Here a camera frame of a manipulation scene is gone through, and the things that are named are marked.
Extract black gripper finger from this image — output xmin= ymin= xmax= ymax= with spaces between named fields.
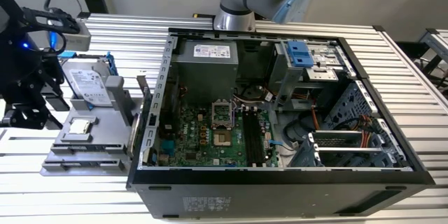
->
xmin=42 ymin=61 xmax=71 ymax=112
xmin=10 ymin=102 xmax=63 ymax=130

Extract RAM stick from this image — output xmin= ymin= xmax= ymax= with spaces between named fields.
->
xmin=62 ymin=163 xmax=122 ymax=171

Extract black RAM slot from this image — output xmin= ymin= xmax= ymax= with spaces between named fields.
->
xmin=243 ymin=107 xmax=254 ymax=167
xmin=251 ymin=107 xmax=262 ymax=167
xmin=247 ymin=107 xmax=258 ymax=167

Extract hard disk in blue carrier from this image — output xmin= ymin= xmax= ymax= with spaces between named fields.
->
xmin=58 ymin=52 xmax=120 ymax=111

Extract silver CPU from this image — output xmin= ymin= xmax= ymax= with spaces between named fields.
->
xmin=68 ymin=119 xmax=95 ymax=134

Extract grey parts rack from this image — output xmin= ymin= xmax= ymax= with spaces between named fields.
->
xmin=40 ymin=76 xmax=142 ymax=177

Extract green graphics card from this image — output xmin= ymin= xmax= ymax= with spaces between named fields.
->
xmin=126 ymin=74 xmax=155 ymax=158

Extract grey power supply unit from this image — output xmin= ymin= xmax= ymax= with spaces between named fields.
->
xmin=171 ymin=39 xmax=240 ymax=104

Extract metal socket cover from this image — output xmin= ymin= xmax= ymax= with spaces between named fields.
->
xmin=211 ymin=100 xmax=234 ymax=128

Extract CPU socket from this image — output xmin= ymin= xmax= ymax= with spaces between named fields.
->
xmin=212 ymin=127 xmax=235 ymax=148

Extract green motherboard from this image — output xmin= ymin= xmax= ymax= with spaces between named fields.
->
xmin=158 ymin=103 xmax=282 ymax=168

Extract black PC case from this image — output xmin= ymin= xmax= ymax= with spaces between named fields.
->
xmin=126 ymin=27 xmax=438 ymax=221

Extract blue drive bay latch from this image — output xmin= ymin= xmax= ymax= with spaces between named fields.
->
xmin=286 ymin=40 xmax=315 ymax=68

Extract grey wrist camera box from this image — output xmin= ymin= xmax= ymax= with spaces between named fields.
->
xmin=62 ymin=21 xmax=92 ymax=52

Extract black camera mount frame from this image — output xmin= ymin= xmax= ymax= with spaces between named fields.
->
xmin=0 ymin=0 xmax=80 ymax=36

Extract black data cable blue tab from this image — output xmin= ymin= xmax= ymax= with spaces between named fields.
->
xmin=270 ymin=140 xmax=302 ymax=147

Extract orange red drive wires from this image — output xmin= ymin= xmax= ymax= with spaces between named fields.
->
xmin=356 ymin=115 xmax=378 ymax=155

